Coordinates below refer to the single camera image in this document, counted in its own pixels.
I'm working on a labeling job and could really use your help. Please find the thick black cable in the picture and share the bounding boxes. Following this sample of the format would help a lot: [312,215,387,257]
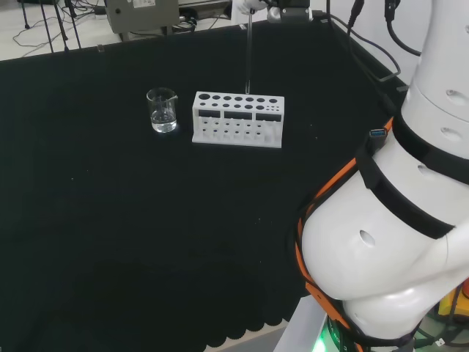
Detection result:
[383,0,423,58]

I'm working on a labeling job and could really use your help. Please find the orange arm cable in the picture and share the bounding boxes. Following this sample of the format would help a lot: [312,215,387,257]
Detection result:
[295,116,396,352]

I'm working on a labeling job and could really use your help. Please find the grey metal equipment box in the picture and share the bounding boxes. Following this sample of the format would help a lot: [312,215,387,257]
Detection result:
[104,0,181,34]

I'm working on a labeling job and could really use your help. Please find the yellow stop button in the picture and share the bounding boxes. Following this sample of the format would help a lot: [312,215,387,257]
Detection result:
[437,278,469,320]

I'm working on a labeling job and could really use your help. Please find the white test tube rack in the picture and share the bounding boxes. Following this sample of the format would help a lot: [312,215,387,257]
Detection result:
[191,90,285,150]

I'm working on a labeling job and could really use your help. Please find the black tripod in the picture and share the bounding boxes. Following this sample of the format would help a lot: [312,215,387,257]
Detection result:
[17,0,82,53]

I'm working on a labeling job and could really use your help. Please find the long black cable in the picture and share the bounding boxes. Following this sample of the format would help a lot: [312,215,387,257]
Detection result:
[324,0,410,114]

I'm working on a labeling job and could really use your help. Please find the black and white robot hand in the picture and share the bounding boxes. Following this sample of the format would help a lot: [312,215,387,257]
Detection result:
[232,0,279,15]

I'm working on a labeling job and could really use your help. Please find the black bench cloth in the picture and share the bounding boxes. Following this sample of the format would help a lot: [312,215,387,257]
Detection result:
[0,14,410,352]

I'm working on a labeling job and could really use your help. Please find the glass stirring rod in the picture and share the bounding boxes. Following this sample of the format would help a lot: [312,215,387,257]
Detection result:
[244,8,254,95]

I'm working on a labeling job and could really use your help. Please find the clear glass beaker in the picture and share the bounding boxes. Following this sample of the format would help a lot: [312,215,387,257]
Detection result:
[146,87,180,134]

